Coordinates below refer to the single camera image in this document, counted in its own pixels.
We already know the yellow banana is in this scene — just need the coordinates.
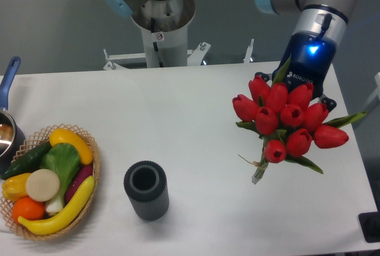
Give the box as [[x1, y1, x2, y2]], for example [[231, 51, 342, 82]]
[[18, 176, 95, 236]]

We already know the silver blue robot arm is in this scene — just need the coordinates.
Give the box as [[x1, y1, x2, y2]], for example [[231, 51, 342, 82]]
[[105, 0, 357, 109]]

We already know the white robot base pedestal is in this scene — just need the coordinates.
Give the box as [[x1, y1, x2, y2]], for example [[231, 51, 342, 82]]
[[132, 0, 195, 52]]

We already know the blue handled saucepan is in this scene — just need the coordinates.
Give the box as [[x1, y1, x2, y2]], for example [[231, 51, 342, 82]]
[[1, 56, 25, 173]]

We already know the green cucumber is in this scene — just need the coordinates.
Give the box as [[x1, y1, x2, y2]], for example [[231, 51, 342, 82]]
[[1, 142, 52, 180]]

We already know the yellow squash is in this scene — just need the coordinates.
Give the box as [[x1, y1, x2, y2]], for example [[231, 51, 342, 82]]
[[49, 128, 94, 165]]

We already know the white metal mounting bracket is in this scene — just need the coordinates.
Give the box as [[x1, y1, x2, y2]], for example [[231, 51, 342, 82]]
[[103, 38, 255, 71]]

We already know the beige round disc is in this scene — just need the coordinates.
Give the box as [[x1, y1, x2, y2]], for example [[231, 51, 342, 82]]
[[26, 169, 60, 202]]

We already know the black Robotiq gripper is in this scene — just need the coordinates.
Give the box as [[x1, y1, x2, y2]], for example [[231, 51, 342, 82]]
[[255, 31, 337, 110]]

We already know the green bok choy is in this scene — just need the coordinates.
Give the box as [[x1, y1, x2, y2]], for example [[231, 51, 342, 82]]
[[39, 143, 80, 216]]

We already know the orange fruit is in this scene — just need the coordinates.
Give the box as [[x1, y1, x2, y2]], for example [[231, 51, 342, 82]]
[[12, 197, 45, 223]]

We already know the purple sweet potato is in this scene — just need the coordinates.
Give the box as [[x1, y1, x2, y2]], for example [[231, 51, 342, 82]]
[[65, 165, 93, 204]]

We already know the white frame at right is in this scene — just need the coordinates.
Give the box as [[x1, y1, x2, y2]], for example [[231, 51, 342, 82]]
[[353, 72, 380, 129]]

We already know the red tulip bouquet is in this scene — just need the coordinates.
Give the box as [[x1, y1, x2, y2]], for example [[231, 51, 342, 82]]
[[232, 60, 366, 184]]

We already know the yellow bell pepper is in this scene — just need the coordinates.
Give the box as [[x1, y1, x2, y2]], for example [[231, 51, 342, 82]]
[[2, 173, 31, 202]]

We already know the dark grey ribbed vase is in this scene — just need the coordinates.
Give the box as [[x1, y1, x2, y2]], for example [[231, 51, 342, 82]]
[[123, 160, 170, 221]]

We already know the black device at edge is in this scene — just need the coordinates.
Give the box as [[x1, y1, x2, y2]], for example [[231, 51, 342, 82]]
[[358, 211, 379, 243]]

